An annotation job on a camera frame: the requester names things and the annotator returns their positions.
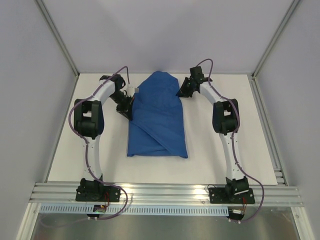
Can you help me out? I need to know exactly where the slotted cable duct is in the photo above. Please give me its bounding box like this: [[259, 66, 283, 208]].
[[39, 203, 229, 217]]

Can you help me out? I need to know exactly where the aluminium mounting rail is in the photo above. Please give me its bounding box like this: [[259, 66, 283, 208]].
[[29, 181, 304, 207]]

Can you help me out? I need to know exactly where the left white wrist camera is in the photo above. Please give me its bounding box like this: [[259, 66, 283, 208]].
[[126, 85, 139, 96]]

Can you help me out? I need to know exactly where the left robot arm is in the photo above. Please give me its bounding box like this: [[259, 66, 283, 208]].
[[68, 74, 134, 203]]

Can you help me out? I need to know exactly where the blue surgical drape cloth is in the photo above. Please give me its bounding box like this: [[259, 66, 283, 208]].
[[127, 71, 188, 159]]

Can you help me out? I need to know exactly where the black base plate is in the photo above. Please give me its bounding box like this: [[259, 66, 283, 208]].
[[207, 187, 256, 205], [75, 186, 121, 203]]

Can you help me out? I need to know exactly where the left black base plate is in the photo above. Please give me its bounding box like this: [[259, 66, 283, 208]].
[[75, 186, 121, 203]]

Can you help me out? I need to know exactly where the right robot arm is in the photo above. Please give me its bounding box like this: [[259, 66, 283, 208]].
[[176, 65, 250, 203]]

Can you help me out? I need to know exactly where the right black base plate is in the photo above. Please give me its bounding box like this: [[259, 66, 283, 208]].
[[207, 187, 256, 205]]

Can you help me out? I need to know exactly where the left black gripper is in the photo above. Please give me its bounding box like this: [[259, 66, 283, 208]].
[[109, 91, 134, 121]]

